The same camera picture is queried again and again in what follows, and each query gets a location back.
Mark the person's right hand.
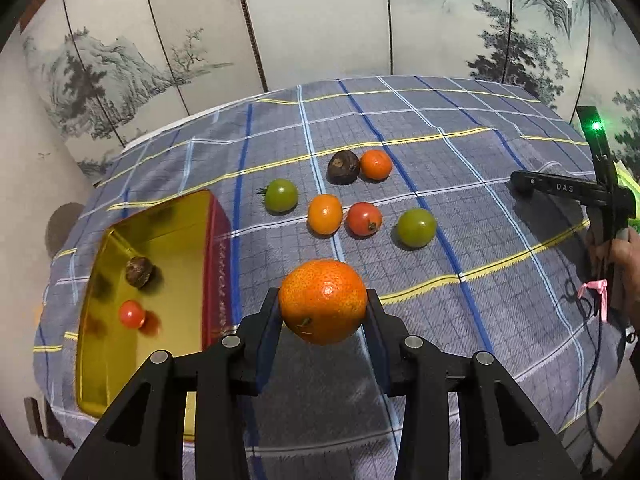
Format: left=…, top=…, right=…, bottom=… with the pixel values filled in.
left=586, top=227, right=640, bottom=321

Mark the plaid tablecloth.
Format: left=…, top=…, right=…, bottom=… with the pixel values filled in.
left=32, top=76, right=632, bottom=480

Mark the pink ribbon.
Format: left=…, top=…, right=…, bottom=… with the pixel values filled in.
left=577, top=280, right=609, bottom=322

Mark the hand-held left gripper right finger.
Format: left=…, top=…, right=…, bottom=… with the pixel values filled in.
left=364, top=288, right=582, bottom=480

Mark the large orange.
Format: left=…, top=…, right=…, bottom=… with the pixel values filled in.
left=278, top=259, right=369, bottom=346

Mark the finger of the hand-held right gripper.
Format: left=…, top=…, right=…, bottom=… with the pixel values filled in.
left=510, top=170, right=598, bottom=206

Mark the black cable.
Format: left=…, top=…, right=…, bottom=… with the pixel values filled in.
left=564, top=275, right=636, bottom=473

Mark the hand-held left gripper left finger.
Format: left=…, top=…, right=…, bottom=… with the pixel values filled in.
left=62, top=287, right=282, bottom=480

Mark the brown round fruit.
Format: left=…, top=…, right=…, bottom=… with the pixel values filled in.
left=125, top=256, right=155, bottom=289
left=327, top=150, right=361, bottom=185

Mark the green tomato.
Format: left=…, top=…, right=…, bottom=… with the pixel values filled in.
left=397, top=208, right=437, bottom=248
left=257, top=179, right=299, bottom=213

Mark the painted folding screen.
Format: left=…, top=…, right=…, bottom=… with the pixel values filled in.
left=19, top=0, right=640, bottom=173

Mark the small tangerine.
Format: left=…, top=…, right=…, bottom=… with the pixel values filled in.
left=307, top=194, right=344, bottom=236
left=359, top=149, right=393, bottom=181

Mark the red tomato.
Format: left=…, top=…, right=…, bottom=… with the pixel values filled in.
left=347, top=202, right=384, bottom=237
left=118, top=300, right=146, bottom=329

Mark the gold and red tin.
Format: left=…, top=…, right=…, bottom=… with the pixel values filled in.
left=75, top=189, right=236, bottom=443

